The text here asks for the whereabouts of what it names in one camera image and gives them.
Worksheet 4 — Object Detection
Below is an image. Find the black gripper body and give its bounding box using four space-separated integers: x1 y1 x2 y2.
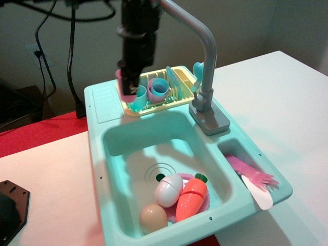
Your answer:
117 25 158 74

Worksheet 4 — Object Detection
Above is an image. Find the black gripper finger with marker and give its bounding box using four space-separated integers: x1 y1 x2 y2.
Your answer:
120 67 140 95

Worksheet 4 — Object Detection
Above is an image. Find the pink plastic cup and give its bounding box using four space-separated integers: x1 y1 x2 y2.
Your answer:
115 69 136 103

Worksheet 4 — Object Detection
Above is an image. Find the teal cup in rack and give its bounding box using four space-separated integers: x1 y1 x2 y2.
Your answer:
131 85 147 111

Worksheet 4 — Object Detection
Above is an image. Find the blue cup inside lilac cup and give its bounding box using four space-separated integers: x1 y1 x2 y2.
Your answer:
151 78 169 96

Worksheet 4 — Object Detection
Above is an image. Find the lilac cup in rack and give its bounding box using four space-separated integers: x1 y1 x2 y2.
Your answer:
147 78 168 103

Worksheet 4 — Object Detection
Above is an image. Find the teal toy sink unit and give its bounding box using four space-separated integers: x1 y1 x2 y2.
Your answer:
84 80 293 245

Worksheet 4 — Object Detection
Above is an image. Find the yellow dish rack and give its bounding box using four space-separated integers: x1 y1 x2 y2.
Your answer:
120 66 196 117

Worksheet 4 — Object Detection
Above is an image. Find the teal plate in rack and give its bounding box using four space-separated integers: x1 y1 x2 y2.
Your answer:
166 66 183 99

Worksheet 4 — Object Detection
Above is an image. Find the teal spoon behind faucet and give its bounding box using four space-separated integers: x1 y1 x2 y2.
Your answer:
191 62 204 93

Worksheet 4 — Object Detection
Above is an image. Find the grey toy faucet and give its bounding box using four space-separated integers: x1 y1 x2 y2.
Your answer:
151 1 230 136

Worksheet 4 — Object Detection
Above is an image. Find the dark box in background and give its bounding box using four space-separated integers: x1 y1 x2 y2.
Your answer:
1 83 47 132

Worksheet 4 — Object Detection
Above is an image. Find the white toy egg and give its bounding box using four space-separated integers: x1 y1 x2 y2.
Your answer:
154 174 183 208

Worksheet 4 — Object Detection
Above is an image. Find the orange toy carrot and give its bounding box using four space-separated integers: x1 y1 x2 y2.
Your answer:
175 173 208 222

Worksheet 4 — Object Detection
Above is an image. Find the red cloth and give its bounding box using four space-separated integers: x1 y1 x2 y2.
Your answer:
1 112 88 157

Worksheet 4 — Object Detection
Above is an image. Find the pink toy plate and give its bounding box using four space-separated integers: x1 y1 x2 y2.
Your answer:
163 173 210 223

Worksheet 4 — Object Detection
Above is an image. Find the brown toy egg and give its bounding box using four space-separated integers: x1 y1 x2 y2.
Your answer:
139 203 168 234

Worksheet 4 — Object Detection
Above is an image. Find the pink toy fork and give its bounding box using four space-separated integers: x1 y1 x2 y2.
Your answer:
224 154 279 191

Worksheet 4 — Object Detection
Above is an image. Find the white toy knife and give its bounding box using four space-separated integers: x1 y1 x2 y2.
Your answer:
241 175 273 210

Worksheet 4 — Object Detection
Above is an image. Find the white wall outlet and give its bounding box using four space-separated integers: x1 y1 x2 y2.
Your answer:
25 43 54 68

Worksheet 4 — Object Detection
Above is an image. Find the black metal base plate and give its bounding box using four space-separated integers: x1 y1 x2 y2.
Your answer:
1 180 30 245

